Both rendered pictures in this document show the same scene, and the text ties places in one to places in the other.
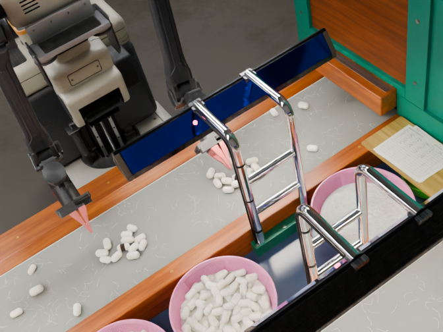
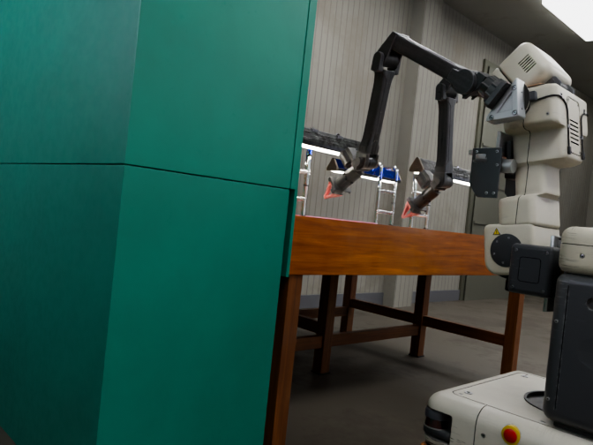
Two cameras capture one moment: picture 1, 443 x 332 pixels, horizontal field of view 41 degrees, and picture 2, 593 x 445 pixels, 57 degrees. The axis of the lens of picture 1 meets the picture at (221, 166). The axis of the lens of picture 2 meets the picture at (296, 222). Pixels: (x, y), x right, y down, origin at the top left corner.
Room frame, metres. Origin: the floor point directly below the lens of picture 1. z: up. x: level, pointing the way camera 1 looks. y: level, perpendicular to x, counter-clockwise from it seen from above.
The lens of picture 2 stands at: (3.10, -1.03, 0.76)
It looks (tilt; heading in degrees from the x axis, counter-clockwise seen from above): 1 degrees down; 156
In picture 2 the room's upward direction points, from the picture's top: 6 degrees clockwise
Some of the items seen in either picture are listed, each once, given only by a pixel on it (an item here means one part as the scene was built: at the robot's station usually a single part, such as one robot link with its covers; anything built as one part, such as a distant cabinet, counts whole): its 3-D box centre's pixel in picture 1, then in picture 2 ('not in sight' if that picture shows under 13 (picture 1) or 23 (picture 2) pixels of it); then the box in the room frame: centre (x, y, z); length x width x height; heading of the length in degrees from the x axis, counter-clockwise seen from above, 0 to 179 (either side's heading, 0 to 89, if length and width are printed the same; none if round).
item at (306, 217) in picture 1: (361, 267); not in sight; (0.65, -0.22, 0.90); 0.20 x 0.19 x 0.45; 110
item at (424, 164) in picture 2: not in sight; (449, 172); (0.77, 0.85, 1.08); 0.62 x 0.08 x 0.07; 110
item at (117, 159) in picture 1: (227, 98); (324, 141); (1.10, -0.06, 1.08); 0.62 x 0.08 x 0.07; 110
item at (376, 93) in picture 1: (353, 78); not in sight; (1.31, -0.45, 0.83); 0.30 x 0.06 x 0.07; 20
